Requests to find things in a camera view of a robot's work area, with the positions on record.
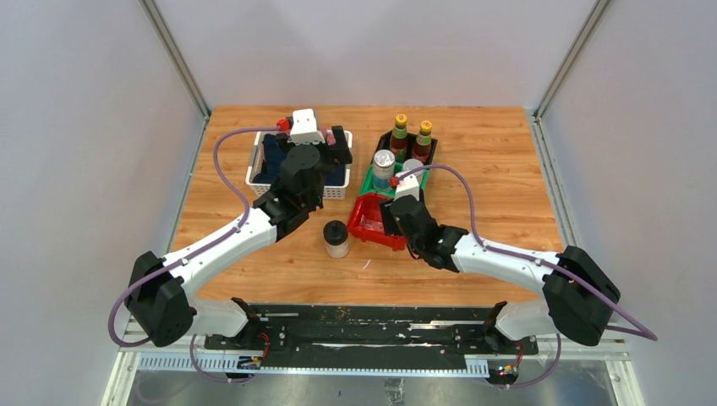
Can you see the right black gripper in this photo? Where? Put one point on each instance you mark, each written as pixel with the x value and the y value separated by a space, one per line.
pixel 390 223

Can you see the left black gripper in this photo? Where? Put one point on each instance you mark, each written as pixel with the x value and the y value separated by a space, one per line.
pixel 339 155

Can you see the silver lid jar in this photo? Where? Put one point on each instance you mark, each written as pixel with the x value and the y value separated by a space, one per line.
pixel 383 169
pixel 411 164

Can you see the black cap shaker front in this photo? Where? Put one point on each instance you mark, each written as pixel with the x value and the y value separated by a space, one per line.
pixel 335 234

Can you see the yellow cap sauce bottle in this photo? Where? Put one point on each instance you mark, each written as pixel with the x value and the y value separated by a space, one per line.
pixel 423 142
pixel 399 137

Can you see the silver lid jar back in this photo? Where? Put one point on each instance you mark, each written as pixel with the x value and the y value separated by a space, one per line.
pixel 411 164

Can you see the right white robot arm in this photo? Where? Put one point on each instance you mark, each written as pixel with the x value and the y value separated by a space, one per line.
pixel 575 295

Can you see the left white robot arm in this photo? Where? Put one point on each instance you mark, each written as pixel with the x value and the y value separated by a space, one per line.
pixel 161 291

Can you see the pink cloth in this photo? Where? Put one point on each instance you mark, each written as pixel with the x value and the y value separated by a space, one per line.
pixel 328 136

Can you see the red plastic bin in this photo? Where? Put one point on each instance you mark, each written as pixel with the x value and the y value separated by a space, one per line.
pixel 365 222

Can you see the green plastic bin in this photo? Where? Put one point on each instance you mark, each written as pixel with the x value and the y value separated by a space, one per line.
pixel 368 186

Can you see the dark blue cloth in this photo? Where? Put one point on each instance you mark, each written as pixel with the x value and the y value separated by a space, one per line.
pixel 266 168

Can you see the white plastic basket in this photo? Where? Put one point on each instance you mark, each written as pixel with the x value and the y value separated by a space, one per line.
pixel 330 192

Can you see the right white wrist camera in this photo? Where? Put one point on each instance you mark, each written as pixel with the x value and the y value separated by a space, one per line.
pixel 405 185

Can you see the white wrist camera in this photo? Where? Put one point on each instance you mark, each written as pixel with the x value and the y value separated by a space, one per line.
pixel 305 128
pixel 405 185

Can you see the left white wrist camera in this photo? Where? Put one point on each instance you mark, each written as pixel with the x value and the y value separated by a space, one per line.
pixel 305 128

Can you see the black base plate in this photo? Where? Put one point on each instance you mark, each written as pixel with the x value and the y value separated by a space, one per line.
pixel 363 340

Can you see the aluminium rail frame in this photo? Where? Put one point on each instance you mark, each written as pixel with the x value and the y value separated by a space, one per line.
pixel 591 22

